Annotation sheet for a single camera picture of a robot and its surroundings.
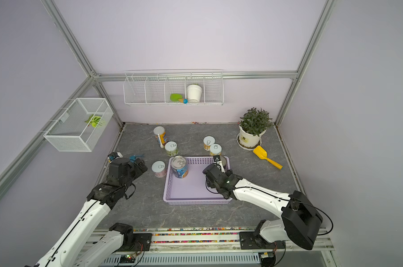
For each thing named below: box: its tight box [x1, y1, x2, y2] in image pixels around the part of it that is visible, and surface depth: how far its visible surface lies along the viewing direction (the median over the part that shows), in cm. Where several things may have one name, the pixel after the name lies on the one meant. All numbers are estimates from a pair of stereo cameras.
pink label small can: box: [150, 160, 167, 178], surface depth 94 cm
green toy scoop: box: [169, 93, 189, 105], surface depth 101 cm
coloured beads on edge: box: [133, 226, 255, 244], surface depth 79 cm
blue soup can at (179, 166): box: [170, 155, 189, 179], surface depth 90 cm
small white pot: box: [187, 83, 203, 103], surface depth 94 cm
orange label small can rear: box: [202, 135, 216, 151], surface depth 106 cm
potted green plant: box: [237, 107, 274, 148], surface depth 98 cm
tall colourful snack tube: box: [153, 125, 169, 149], surface depth 101 cm
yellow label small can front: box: [209, 143, 223, 156], surface depth 101 cm
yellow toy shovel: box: [252, 145, 284, 170], surface depth 105 cm
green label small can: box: [164, 140, 179, 157], surface depth 104 cm
